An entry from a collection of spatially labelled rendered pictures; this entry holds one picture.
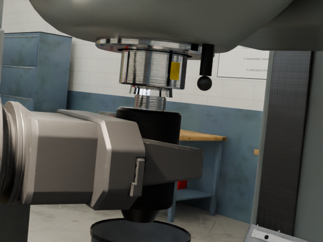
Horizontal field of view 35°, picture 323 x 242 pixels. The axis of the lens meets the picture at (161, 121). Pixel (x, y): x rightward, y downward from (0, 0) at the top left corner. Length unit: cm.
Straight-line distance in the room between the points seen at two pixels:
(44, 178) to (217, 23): 14
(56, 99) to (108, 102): 92
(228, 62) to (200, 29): 544
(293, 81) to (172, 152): 41
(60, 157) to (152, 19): 10
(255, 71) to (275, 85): 477
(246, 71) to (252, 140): 75
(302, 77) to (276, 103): 5
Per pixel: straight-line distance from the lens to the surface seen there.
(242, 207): 559
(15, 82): 808
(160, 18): 30
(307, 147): 72
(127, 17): 30
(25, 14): 948
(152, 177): 34
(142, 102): 36
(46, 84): 766
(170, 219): 521
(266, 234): 75
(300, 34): 48
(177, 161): 35
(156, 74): 34
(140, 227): 267
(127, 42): 33
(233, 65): 570
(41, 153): 30
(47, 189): 30
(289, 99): 73
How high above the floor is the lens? 128
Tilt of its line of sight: 3 degrees down
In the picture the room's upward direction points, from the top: 5 degrees clockwise
